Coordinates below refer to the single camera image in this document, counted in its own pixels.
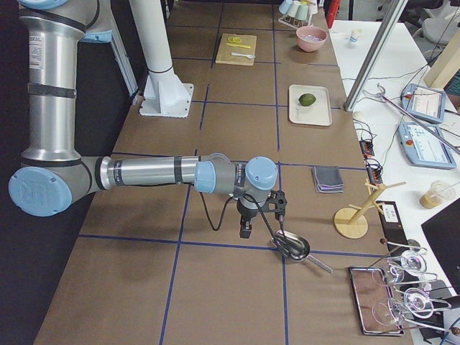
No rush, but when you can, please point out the teach pendant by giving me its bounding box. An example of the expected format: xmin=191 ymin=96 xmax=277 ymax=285
xmin=398 ymin=121 xmax=456 ymax=170
xmin=401 ymin=83 xmax=446 ymax=124

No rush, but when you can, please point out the green avocado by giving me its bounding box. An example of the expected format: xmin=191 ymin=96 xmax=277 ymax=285
xmin=298 ymin=93 xmax=317 ymax=107

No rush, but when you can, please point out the rack of pastel cups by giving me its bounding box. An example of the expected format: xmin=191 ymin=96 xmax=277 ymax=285
xmin=278 ymin=0 xmax=318 ymax=29

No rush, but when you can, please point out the lower teach pendant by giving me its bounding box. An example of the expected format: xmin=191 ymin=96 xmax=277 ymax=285
xmin=398 ymin=121 xmax=456 ymax=170

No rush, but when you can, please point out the black camera cable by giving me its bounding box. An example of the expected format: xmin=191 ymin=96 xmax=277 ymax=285
xmin=198 ymin=195 xmax=293 ymax=260

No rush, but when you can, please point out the yellow plastic knife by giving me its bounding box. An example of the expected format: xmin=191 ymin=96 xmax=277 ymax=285
xmin=225 ymin=42 xmax=252 ymax=49

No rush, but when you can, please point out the white plastic spoon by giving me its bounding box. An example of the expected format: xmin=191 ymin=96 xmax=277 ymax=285
xmin=230 ymin=52 xmax=255 ymax=60

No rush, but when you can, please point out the wooden mug tree stand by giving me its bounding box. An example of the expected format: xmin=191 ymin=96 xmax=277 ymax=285
xmin=333 ymin=179 xmax=406 ymax=239

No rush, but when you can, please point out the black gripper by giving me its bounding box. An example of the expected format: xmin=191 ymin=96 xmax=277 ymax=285
xmin=236 ymin=200 xmax=258 ymax=238

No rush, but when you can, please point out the white pedestal column base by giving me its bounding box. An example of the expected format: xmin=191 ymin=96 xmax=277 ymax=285
xmin=130 ymin=0 xmax=193 ymax=118

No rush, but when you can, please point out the pink bowl with ice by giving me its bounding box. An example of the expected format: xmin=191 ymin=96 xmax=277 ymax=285
xmin=295 ymin=26 xmax=328 ymax=52

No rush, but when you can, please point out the black label box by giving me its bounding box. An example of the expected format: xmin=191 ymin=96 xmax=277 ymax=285
xmin=379 ymin=201 xmax=407 ymax=244

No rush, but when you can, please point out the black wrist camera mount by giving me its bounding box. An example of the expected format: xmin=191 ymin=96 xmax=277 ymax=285
xmin=264 ymin=190 xmax=288 ymax=222

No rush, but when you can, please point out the upper teach pendant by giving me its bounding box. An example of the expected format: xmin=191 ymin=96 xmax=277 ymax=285
xmin=401 ymin=83 xmax=446 ymax=124

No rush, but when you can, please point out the paper cup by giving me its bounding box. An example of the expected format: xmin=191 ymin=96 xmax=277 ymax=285
xmin=347 ymin=28 xmax=362 ymax=48

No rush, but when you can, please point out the iced coffee cup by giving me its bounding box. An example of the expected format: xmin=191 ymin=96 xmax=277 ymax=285
xmin=419 ymin=180 xmax=456 ymax=209

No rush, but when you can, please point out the grey folded cloth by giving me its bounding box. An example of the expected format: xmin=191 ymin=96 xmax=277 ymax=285
xmin=311 ymin=165 xmax=344 ymax=193

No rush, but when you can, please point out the steel ice scoop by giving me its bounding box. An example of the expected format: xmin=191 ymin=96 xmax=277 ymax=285
xmin=272 ymin=230 xmax=334 ymax=275

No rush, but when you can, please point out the aluminium frame post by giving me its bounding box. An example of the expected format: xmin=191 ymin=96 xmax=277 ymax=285
xmin=344 ymin=0 xmax=408 ymax=111

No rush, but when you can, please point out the cream rabbit tray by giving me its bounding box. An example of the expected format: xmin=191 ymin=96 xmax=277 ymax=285
xmin=288 ymin=84 xmax=333 ymax=127

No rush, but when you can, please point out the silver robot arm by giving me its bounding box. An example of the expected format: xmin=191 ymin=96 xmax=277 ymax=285
xmin=9 ymin=1 xmax=286 ymax=239

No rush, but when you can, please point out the shiny metal tray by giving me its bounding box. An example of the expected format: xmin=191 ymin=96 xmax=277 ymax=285
xmin=348 ymin=267 xmax=405 ymax=337

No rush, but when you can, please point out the glass wine glasses rack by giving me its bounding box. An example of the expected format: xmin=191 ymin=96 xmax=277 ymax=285
xmin=372 ymin=239 xmax=459 ymax=337

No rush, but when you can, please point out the bamboo cutting board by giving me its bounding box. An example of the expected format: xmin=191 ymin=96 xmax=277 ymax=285
xmin=215 ymin=33 xmax=257 ymax=66

